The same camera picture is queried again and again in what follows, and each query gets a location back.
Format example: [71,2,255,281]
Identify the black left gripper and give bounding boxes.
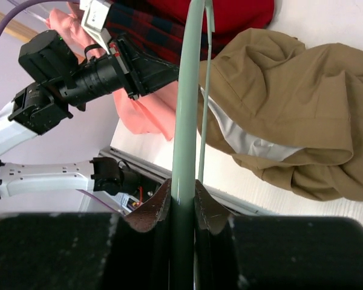
[110,34,179,100]

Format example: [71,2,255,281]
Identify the tan brown skirt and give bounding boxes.
[199,28,363,201]

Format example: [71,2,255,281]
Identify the red black plaid skirt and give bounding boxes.
[106,1,190,65]

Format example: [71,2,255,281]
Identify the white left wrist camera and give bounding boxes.
[79,0,113,54]

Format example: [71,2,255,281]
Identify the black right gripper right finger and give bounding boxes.
[194,180,238,289]

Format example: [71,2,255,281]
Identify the pink skirt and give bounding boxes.
[46,8,178,141]

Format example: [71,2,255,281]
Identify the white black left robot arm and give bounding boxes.
[0,30,179,199]

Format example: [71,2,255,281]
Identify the sage green plastic hanger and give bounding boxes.
[169,1,215,289]

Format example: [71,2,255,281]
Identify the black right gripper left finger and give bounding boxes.
[127,179,171,289]

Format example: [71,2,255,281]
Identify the aluminium mounting rail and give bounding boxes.
[98,147,276,217]

